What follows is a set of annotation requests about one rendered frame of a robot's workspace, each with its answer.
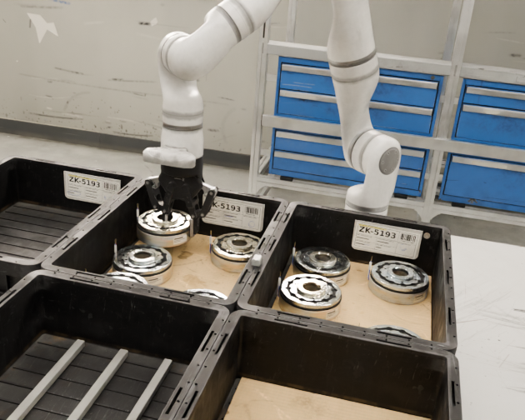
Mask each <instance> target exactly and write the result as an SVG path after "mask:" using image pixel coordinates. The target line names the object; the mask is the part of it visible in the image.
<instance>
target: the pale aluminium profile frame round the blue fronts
mask: <svg viewBox="0 0 525 420"><path fill-rule="evenodd" d="M462 1H463V4H462ZM474 1H475V0H453V4H452V11H451V17H450V21H449V25H448V30H447V38H446V42H445V47H444V52H443V56H442V60H444V61H451V56H452V67H451V72H450V75H449V76H447V75H442V76H444V78H443V82H442V91H441V95H440V99H439V104H438V108H437V116H436V121H435V125H434V129H433V135H432V137H427V136H420V135H414V134H408V133H402V132H390V131H384V130H378V129H374V130H375V131H377V132H380V133H383V134H385V135H388V136H389V137H392V138H395V139H396V140H397V141H398V142H399V144H400V145H402V146H409V147H415V148H426V149H430V151H429V156H428V160H427V168H426V172H425V177H424V182H423V186H422V194H421V197H419V196H417V197H416V198H413V197H408V195H406V194H400V193H394V195H392V196H391V198H390V200H389V204H388V205H391V206H397V207H402V208H412V209H414V211H417V220H418V221H419V222H424V223H430V219H432V218H434V217H435V216H437V215H438V214H440V213H444V214H449V215H455V216H460V217H466V218H476V219H482V220H487V221H493V222H498V223H508V224H513V225H519V226H524V227H525V215H522V214H516V213H510V212H500V211H495V210H489V209H484V208H478V207H468V206H466V205H465V203H460V202H452V203H445V202H435V201H434V198H435V195H438V196H439V193H440V189H441V187H438V181H439V182H441V181H442V180H443V175H442V174H439V173H440V169H441V168H445V165H446V161H447V159H444V158H443V154H444V152H450V153H461V154H467V155H473V156H479V157H485V158H497V159H503V160H509V161H515V162H521V163H525V150H524V149H518V148H511V147H500V146H493V145H487V144H481V143H475V142H464V141H457V140H451V139H447V136H448V129H449V124H450V120H451V116H452V111H453V104H458V100H459V97H455V96H456V91H457V87H458V79H459V74H460V70H461V66H462V62H463V54H464V50H465V46H466V41H467V37H468V30H469V26H470V22H471V17H472V13H473V5H474ZM461 6H462V11H461V17H460V21H459V25H458V19H459V14H460V10H461ZM297 8H298V0H289V5H288V15H287V33H286V43H294V35H295V26H296V16H297ZM271 19H272V15H271V17H270V18H269V19H268V20H267V21H266V22H265V23H264V24H263V25H262V26H261V27H260V33H259V44H258V56H257V78H256V90H255V102H254V114H253V125H252V147H251V159H250V171H249V182H248V193H252V194H257V195H263V196H266V195H267V193H268V191H269V190H270V188H271V187H272V188H284V189H290V190H295V191H301V192H306V193H316V194H322V195H328V196H333V197H338V198H346V196H347V191H348V187H338V186H332V185H327V184H321V183H315V182H305V181H299V180H294V179H293V177H286V176H280V175H275V174H268V175H263V174H264V173H265V171H266V170H267V168H268V166H269V163H270V153H271V147H270V148H269V149H265V148H261V146H262V135H263V126H265V127H271V128H282V129H289V130H295V131H301V132H307V133H319V134H325V135H331V136H338V137H341V136H342V131H341V124H336V123H329V122H318V121H311V120H305V119H298V118H292V117H280V116H274V115H267V114H264V103H265V92H266V82H267V80H268V81H274V82H276V81H277V74H271V73H267V71H268V54H267V49H268V43H269V40H270V30H271ZM457 26H458V30H457ZM456 31H457V37H456V42H455V46H454V50H453V44H454V40H455V36H456ZM263 43H264V48H263V53H262V45H263ZM452 52H453V55H452ZM456 65H457V71H456V76H455V77H454V76H453V74H454V70H455V66H456ZM447 78H448V80H447ZM446 82H447V88H446V93H445V96H444V91H445V87H446ZM442 104H443V106H442ZM441 108H442V114H441V118H440V123H439V127H438V121H439V117H440V112H441ZM437 130H438V132H437ZM436 134H437V137H436ZM433 150H434V153H433ZM261 155H264V156H263V157H262V159H261V160H260V156H261ZM432 155H433V157H432Z"/></svg>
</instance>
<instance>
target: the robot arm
mask: <svg viewBox="0 0 525 420"><path fill-rule="evenodd" d="M281 1H282V0H224V1H223V2H221V3H219V4H218V5H217V6H216V7H214V8H213V9H212V10H211V11H210V12H208V13H207V15H206V16H205V18H204V24H203V25H202V26H201V27H200V28H199V29H198V30H197V31H196V32H194V33H193V34H191V35H189V34H187V33H185V32H170V33H169V34H168V35H167V36H165V37H164V39H163V40H162V41H161V43H160V45H159V48H158V53H157V66H158V73H159V79H160V85H161V89H162V99H163V102H162V134H161V147H148V148H146V149H145V150H144V151H143V161H144V162H147V163H156V164H161V173H160V175H159V176H156V177H155V176H153V175H152V176H150V177H149V178H147V179H146V180H145V185H146V188H147V193H148V196H149V198H150V201H151V204H152V208H153V209H155V210H159V211H161V212H162V220H163V221H167V220H171V219H173V211H171V210H172V207H173V203H174V200H176V199H180V200H182V201H185V203H186V206H187V208H188V211H189V215H190V219H189V237H191V238H193V237H194V236H195V234H197V233H198V231H199V218H205V217H206V216H207V214H208V213H209V212H210V210H211V207H212V205H213V202H214V199H215V197H216V195H217V193H218V186H213V187H212V186H210V185H208V184H206V183H205V181H204V179H203V144H204V137H203V98H202V96H201V94H200V93H199V91H198V87H197V79H199V78H202V77H203V76H205V75H207V74H208V73H210V72H211V71H212V70H213V69H214V68H215V67H216V66H217V65H218V64H219V63H220V62H221V60H222V59H223V58H224V57H225V56H226V55H227V54H228V52H229V51H230V49H231V48H232V47H233V46H235V45H236V44H238V43H240V42H241V41H242V40H243V39H244V38H246V37H247V36H249V35H250V34H252V33H253V32H255V31H256V30H257V29H258V28H260V27H261V26H262V25H263V24H264V23H265V22H266V21H267V20H268V19H269V18H270V17H271V15H272V14H273V12H274V11H275V9H276V8H277V6H278V4H279V3H280V2H281ZM331 2H332V10H333V20H332V28H331V31H330V34H329V38H328V42H327V59H328V63H329V67H330V72H331V75H332V81H333V85H334V88H335V93H336V98H337V106H338V111H339V116H340V122H341V131H342V148H343V153H344V157H345V159H346V162H347V164H348V165H349V166H350V167H351V168H353V169H355V170H357V171H359V172H360V173H364V174H366V177H365V181H364V184H358V185H355V186H352V187H350V188H349V189H348V190H347V196H346V202H345V208H344V209H348V210H353V211H359V212H364V213H373V214H378V215H383V216H387V213H388V204H389V200H390V198H391V196H392V195H393V192H394V188H395V184H396V181H397V176H398V169H399V166H400V162H401V147H400V144H399V142H398V140H396V139H395V138H393V137H389V136H388V135H385V134H383V133H380V132H377V131H375V130H374V129H373V126H372V124H371V120H370V115H369V108H368V106H369V102H370V99H371V97H372V95H373V93H374V91H375V89H376V86H377V85H378V79H379V66H378V55H377V50H376V45H375V42H374V37H373V26H372V19H371V14H370V8H369V1H368V0H331ZM160 183H161V185H162V187H163V188H164V190H165V192H166V193H165V197H164V199H162V196H161V193H160V190H159V185H160ZM201 189H202V190H203V191H204V194H203V195H204V197H206V199H205V201H204V204H203V205H202V208H201V209H200V207H199V204H198V202H199V199H198V192H199V191H200V190H201Z"/></svg>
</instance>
